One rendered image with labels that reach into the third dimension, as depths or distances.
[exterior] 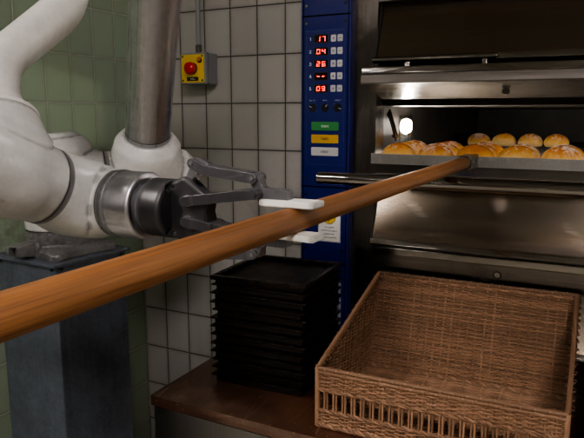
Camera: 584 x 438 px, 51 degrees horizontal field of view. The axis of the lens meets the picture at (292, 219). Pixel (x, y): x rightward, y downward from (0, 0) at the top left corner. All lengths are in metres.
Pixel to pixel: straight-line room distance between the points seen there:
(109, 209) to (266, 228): 0.25
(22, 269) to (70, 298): 1.07
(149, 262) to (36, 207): 0.33
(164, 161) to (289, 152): 0.64
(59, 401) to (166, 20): 0.85
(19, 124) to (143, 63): 0.57
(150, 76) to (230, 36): 0.80
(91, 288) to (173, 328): 1.92
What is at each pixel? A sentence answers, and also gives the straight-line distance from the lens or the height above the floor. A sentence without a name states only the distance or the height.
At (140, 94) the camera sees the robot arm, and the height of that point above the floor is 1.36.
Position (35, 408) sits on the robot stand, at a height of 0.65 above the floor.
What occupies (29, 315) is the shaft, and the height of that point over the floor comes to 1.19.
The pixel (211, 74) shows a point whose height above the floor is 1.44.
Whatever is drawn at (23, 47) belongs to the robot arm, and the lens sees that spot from 0.89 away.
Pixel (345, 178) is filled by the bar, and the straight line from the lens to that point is 1.48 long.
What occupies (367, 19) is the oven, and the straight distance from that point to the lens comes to 1.88.
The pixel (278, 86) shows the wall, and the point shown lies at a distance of 1.98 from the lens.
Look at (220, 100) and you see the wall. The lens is 2.09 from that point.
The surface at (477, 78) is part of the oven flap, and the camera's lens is 1.63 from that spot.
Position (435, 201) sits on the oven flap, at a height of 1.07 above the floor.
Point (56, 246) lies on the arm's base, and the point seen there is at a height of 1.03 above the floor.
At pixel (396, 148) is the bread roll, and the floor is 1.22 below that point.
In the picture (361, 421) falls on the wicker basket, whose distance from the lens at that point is 1.49.
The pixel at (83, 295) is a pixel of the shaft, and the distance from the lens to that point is 0.43.
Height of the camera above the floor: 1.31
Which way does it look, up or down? 10 degrees down
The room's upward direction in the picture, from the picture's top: straight up
